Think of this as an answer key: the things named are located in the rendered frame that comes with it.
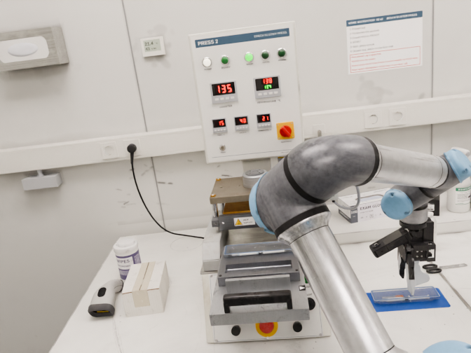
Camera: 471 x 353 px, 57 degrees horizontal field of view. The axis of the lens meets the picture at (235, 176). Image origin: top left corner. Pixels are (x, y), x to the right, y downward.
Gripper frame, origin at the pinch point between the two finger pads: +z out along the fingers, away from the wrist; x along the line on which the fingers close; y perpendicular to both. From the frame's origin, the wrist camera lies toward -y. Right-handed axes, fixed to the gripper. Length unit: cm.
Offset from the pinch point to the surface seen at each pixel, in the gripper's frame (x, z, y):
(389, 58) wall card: 71, -58, 15
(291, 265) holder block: -15.4, -17.2, -32.6
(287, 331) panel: -13.8, 3.6, -35.2
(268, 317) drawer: -32, -14, -39
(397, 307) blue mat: -3.6, 5.5, -3.1
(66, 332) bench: -4, 6, -103
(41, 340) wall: 63, 60, -158
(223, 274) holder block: -20, -19, -49
